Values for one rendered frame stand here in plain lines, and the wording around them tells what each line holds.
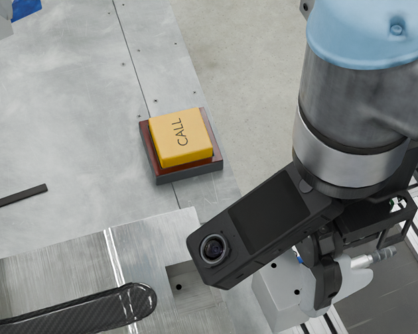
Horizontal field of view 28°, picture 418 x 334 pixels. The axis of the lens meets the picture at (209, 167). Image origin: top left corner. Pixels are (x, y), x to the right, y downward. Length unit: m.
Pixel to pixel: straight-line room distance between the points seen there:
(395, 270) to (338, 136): 1.11
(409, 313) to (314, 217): 1.00
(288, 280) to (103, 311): 0.18
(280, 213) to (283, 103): 1.45
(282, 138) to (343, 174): 1.44
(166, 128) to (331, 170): 0.44
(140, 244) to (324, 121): 0.36
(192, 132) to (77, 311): 0.26
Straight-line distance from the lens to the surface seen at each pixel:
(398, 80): 0.45
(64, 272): 0.81
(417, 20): 0.43
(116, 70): 1.05
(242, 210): 0.59
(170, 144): 0.93
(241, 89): 2.04
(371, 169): 0.52
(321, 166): 0.53
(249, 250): 0.59
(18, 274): 0.82
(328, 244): 0.60
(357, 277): 0.69
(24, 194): 0.95
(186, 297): 0.81
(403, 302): 1.57
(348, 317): 1.54
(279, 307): 0.71
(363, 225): 0.60
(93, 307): 0.80
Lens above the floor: 1.61
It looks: 58 degrees down
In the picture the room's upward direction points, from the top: 1 degrees clockwise
